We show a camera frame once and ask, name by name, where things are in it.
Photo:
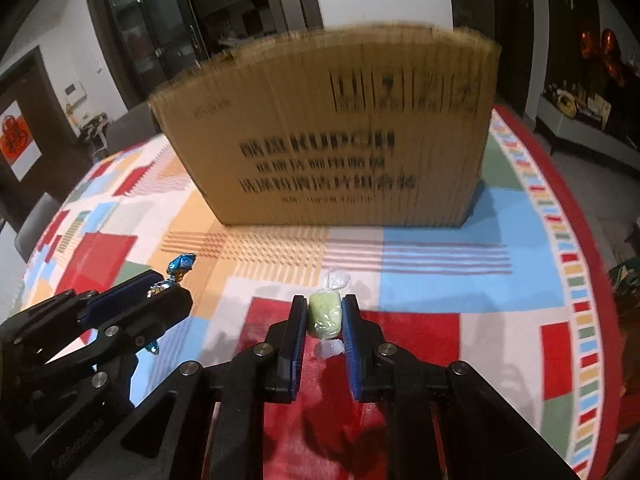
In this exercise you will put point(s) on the white stool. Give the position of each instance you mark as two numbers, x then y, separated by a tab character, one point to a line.
94	135

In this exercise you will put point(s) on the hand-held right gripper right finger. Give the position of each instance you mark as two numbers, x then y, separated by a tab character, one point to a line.
352	350

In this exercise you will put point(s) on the green candy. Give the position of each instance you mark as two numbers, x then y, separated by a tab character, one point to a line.
324	315

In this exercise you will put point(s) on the round woven basket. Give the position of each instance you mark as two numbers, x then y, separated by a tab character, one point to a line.
567	102

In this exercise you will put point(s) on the colourful patterned tablecloth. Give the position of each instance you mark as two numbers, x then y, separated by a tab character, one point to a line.
500	270

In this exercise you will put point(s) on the grey sideboard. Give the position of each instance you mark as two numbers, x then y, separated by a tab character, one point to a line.
590	140

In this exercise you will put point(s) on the blue and gold foil candy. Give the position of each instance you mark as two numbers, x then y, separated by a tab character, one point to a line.
181	266

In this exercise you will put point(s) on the printed cardboard box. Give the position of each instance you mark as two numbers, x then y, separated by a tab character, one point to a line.
310	135

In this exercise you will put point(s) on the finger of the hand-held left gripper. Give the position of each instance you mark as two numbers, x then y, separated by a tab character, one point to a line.
120	295
160	310

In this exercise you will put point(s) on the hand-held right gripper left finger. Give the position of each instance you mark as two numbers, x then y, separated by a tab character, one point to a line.
296	350

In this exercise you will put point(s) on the orange balloon cluster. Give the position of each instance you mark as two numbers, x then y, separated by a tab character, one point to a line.
605	55

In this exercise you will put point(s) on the dark brown door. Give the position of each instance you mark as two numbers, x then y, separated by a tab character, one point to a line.
47	110

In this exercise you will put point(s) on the white wall intercom panel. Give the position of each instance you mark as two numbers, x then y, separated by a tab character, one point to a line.
75	99

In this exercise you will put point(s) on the grey chair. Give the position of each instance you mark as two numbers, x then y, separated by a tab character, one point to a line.
37	225
132	127

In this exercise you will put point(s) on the red paper door decoration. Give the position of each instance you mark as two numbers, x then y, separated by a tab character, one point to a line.
17	140

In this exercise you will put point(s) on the dark glass door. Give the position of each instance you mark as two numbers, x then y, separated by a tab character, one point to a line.
165	25

